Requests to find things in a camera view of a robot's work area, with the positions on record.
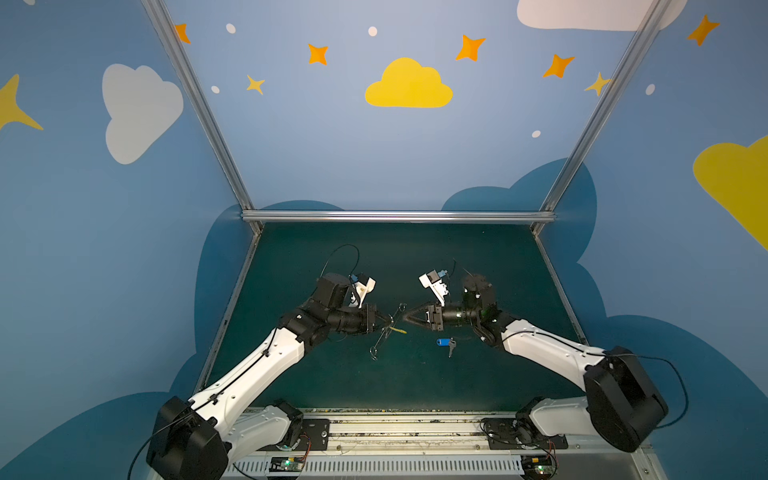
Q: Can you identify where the grey ring-shaped metal plate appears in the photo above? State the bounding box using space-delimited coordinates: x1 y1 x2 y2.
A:
369 303 407 361

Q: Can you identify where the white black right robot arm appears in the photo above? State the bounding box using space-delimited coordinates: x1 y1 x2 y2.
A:
404 271 669 453

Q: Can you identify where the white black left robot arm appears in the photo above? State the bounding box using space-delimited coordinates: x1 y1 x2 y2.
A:
141 273 386 479

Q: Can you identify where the blue key tag with key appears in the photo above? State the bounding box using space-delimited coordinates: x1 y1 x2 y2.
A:
436 338 457 358

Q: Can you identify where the green table mat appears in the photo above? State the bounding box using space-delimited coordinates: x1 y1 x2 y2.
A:
211 223 579 411

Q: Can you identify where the left green circuit board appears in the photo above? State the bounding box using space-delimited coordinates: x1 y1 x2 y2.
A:
269 457 305 474

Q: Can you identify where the green circuit board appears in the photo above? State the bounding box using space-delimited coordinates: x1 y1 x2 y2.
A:
269 457 305 474
521 456 557 479

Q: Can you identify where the right green circuit board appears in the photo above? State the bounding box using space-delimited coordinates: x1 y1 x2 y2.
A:
521 456 557 479

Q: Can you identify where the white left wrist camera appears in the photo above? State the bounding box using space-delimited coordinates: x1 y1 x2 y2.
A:
349 273 376 308

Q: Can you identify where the aluminium frame back rail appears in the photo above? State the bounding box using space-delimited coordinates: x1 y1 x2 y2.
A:
241 209 556 224

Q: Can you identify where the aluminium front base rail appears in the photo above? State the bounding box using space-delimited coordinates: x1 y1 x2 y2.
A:
219 411 666 479

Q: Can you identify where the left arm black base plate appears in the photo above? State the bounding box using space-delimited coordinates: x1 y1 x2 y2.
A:
261 418 330 452

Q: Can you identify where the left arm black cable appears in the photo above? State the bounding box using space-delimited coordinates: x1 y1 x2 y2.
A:
127 383 259 480

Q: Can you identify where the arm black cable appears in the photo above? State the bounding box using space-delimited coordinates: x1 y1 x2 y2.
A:
503 329 691 431
127 383 259 480

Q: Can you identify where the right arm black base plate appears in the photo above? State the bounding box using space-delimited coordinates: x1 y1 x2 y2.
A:
480 417 568 451

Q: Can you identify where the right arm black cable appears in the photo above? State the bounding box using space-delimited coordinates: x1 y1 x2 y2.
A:
503 329 691 431

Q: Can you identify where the aluminium frame left post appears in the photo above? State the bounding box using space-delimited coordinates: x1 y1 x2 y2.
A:
141 0 254 214

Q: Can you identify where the aluminium frame post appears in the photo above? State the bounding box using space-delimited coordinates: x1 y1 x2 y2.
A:
141 0 254 214
539 0 672 222

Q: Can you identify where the aluminium frame right post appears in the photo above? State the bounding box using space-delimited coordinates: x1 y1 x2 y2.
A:
539 0 672 222

